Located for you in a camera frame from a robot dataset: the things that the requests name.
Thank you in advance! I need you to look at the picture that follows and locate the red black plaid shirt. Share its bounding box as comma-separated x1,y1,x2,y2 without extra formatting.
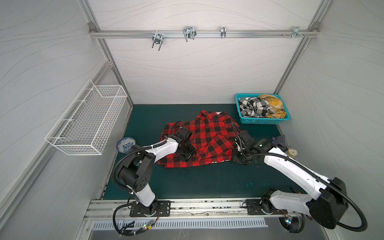
158,110,240,168

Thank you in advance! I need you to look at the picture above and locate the metal U-bolt clamp middle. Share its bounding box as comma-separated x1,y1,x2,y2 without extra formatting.
183,26,197,42

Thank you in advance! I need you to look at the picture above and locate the white tape roll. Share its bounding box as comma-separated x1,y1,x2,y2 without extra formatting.
286,148,298,159

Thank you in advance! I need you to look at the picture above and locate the aluminium crossbar rail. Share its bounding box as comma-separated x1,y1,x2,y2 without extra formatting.
90,29,320,39

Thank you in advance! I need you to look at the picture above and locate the yellow plaid shirt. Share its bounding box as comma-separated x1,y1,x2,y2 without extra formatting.
259,95,287,119

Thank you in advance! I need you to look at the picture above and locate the blue white ceramic bowl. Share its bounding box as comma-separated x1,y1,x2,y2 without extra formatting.
117,137,136,154

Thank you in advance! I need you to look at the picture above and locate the metal u-bolt clamp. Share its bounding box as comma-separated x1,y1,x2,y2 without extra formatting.
183,26,197,42
152,33,164,51

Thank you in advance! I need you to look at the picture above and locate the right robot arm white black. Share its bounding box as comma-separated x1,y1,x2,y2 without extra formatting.
232,124,368,232

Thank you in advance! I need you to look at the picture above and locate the metal U-bolt clamp left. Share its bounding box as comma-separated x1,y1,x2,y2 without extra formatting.
152,33,164,51

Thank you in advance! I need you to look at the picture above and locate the dark grey plastic part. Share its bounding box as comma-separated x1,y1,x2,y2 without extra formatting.
272,135,288,152

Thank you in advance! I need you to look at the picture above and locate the metal bracket right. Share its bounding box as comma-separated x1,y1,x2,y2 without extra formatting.
282,27,309,39

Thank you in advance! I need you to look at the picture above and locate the white wire basket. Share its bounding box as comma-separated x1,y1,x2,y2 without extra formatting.
45,80,127,156

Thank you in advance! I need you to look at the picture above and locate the teal plastic basket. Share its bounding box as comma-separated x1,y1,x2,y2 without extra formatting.
235,94,291,125

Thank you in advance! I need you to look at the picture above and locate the black white plaid shirt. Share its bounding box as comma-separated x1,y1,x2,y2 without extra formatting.
238,97,271,118

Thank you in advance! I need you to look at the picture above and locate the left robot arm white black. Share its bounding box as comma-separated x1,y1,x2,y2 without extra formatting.
111,121,196,217

